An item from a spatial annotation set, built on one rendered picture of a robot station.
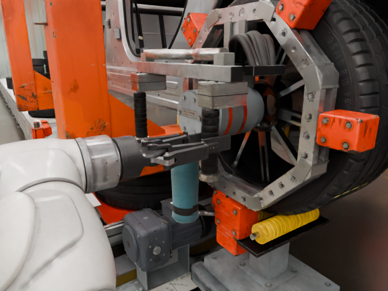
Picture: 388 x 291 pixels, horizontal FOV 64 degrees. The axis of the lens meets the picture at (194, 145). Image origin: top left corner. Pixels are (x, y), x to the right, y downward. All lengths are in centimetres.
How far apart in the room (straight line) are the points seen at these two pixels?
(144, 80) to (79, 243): 61
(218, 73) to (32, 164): 36
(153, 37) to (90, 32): 235
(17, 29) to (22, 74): 36
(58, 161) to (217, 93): 30
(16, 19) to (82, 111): 198
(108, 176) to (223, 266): 84
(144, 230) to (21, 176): 75
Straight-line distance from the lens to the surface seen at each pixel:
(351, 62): 75
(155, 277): 144
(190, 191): 97
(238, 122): 81
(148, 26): 344
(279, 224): 95
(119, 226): 145
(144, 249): 117
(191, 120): 79
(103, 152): 49
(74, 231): 35
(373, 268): 184
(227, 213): 98
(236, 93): 62
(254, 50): 65
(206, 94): 59
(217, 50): 62
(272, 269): 120
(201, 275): 131
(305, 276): 128
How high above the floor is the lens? 100
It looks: 17 degrees down
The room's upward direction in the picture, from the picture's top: straight up
